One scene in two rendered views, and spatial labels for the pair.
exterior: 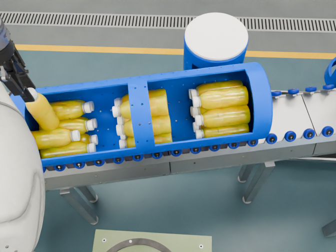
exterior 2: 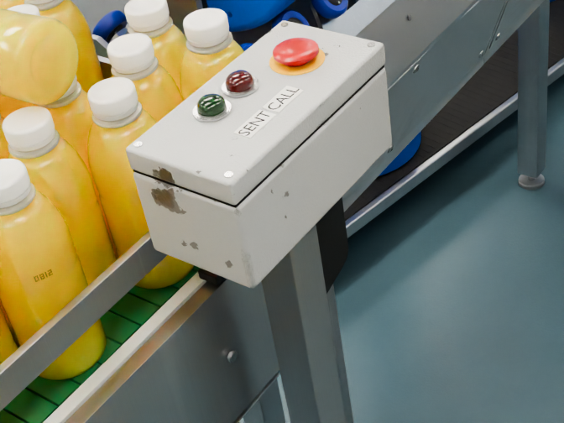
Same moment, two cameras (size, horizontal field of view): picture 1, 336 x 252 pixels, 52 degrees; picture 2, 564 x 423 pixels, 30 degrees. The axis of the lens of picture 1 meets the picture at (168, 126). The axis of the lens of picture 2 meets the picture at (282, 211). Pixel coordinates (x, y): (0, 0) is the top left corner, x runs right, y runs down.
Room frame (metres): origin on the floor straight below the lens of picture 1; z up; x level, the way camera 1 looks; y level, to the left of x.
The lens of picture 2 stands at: (-0.18, 1.23, 1.52)
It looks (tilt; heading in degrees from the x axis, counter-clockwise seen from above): 39 degrees down; 316
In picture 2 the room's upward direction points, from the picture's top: 10 degrees counter-clockwise
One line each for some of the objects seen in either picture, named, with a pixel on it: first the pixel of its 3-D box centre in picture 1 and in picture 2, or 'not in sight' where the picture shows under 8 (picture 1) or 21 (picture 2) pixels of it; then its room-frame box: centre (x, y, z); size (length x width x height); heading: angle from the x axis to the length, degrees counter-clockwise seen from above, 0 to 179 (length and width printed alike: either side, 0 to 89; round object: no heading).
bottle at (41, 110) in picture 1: (41, 110); not in sight; (0.61, 0.42, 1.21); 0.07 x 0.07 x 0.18
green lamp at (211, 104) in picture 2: not in sight; (211, 104); (0.32, 0.80, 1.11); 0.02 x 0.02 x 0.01
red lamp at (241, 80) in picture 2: not in sight; (239, 80); (0.32, 0.76, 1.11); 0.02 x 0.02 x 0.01
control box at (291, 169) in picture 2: not in sight; (268, 144); (0.31, 0.76, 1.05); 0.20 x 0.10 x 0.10; 94
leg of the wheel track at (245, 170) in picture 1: (250, 160); (533, 65); (0.75, -0.47, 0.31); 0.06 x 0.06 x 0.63; 4
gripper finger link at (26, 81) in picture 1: (26, 82); not in sight; (0.64, 0.42, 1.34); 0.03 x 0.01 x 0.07; 94
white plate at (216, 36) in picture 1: (216, 35); not in sight; (1.06, -0.24, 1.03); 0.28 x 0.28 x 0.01
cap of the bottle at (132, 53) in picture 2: not in sight; (131, 53); (0.47, 0.75, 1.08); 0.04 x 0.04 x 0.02
